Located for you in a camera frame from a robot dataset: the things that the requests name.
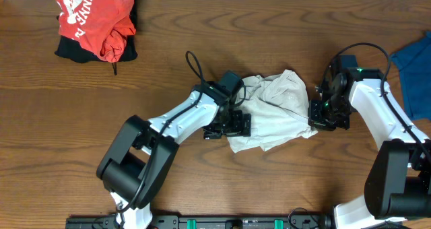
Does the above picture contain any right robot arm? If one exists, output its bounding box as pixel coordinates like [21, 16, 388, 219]
[308, 65, 430, 228]

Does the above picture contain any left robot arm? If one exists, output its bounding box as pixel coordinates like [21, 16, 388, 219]
[96, 81, 251, 228]

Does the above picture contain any left black cable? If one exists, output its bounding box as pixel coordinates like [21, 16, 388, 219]
[116, 51, 209, 228]

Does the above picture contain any blue t-shirt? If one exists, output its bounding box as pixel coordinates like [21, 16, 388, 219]
[391, 31, 430, 121]

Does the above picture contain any red printed t-shirt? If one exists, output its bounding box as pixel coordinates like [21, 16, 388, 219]
[55, 0, 136, 63]

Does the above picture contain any black folded garment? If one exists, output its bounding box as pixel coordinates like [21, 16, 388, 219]
[55, 0, 137, 75]

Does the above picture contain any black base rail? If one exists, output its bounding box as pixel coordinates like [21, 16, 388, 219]
[65, 211, 335, 229]

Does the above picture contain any beige t-shirt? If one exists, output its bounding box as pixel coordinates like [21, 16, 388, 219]
[228, 69, 317, 153]

